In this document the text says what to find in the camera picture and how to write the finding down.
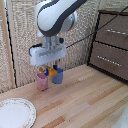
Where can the white round plate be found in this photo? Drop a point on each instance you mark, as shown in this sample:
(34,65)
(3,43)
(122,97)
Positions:
(15,114)

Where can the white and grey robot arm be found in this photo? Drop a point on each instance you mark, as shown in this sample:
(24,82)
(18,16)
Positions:
(56,16)

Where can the blue plastic cup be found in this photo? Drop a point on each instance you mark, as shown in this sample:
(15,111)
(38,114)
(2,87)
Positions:
(58,76)

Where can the dark brown drawer cabinet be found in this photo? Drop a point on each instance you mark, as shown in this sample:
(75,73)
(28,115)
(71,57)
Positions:
(111,46)

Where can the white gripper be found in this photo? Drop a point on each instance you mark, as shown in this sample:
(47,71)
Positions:
(48,54)

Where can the pink plastic cup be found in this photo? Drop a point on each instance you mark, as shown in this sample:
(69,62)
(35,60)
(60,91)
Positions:
(42,82)

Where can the wooden post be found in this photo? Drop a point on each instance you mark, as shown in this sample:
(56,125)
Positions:
(7,43)

